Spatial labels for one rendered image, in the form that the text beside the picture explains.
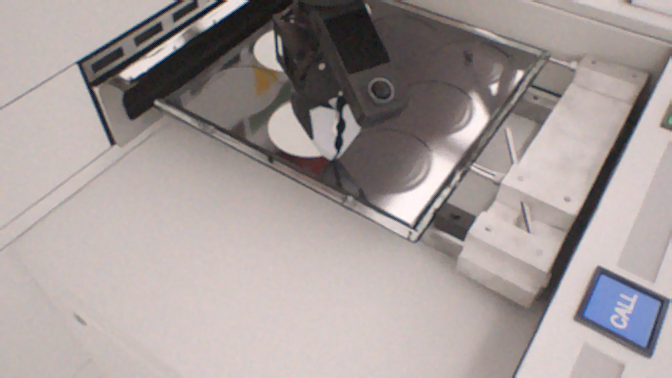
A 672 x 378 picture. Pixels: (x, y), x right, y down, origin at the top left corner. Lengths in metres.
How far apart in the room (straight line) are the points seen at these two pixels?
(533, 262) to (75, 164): 0.53
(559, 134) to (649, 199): 0.18
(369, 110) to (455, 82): 0.30
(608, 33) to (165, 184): 0.59
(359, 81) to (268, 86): 0.27
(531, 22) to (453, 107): 0.20
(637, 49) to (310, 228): 0.47
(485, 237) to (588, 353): 0.15
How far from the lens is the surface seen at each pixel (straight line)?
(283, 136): 0.66
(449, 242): 0.64
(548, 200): 0.62
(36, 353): 0.89
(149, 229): 0.70
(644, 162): 0.62
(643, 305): 0.51
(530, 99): 0.83
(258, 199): 0.70
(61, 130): 0.71
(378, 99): 0.47
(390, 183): 0.61
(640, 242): 0.56
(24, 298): 0.81
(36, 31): 0.66
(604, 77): 0.81
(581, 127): 0.76
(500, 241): 0.57
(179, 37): 0.77
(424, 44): 0.81
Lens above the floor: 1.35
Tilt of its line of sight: 49 degrees down
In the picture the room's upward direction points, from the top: straight up
